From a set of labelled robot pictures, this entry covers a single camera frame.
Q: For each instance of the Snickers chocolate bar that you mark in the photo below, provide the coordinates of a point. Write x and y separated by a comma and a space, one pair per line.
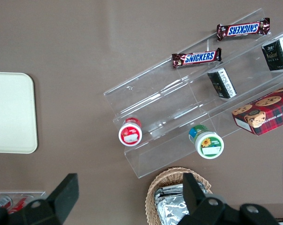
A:
197, 57
243, 29

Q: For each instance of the dark green tea box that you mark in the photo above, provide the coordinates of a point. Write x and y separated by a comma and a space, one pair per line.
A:
276, 54
222, 84

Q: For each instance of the green lidded jar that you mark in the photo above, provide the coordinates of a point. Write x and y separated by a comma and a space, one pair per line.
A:
208, 144

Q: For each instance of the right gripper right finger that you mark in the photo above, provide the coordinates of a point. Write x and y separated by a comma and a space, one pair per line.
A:
202, 208

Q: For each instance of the foil wrapped pack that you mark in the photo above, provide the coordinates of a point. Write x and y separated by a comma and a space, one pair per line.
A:
171, 211
171, 189

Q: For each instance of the red cola bottle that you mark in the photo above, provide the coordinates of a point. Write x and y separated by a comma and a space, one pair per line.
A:
0, 202
20, 205

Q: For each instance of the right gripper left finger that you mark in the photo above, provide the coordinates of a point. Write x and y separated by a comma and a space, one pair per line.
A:
59, 201

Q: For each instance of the pale wicker basket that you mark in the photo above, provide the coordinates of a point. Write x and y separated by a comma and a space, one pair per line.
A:
164, 175

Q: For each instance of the red lidded jar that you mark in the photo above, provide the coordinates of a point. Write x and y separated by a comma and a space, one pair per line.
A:
130, 134

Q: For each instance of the red tartan cookie box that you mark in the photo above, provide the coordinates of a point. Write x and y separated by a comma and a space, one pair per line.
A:
263, 112

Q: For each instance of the cream plastic tray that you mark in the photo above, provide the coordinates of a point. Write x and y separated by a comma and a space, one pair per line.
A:
12, 112

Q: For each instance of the clear acrylic stepped stand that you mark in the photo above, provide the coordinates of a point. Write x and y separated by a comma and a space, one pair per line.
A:
155, 98

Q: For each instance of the clear acrylic bottle rack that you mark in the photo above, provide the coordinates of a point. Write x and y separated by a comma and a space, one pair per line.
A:
40, 194

